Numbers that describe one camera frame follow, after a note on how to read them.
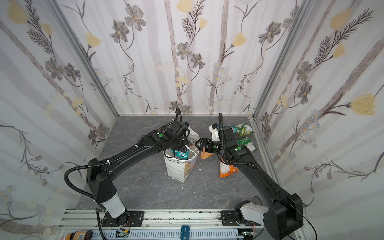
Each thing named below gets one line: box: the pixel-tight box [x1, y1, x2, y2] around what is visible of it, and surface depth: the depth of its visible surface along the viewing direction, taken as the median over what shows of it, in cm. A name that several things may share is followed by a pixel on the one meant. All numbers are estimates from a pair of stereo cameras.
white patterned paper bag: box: [163, 126, 200, 183], surface depth 74 cm
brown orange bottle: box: [65, 230, 93, 240], surface depth 68 cm
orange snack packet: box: [219, 161, 239, 178], surface depth 90 cm
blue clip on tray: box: [180, 225, 190, 240], surface depth 70 cm
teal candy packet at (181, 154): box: [171, 149, 190, 160], surface depth 76 cm
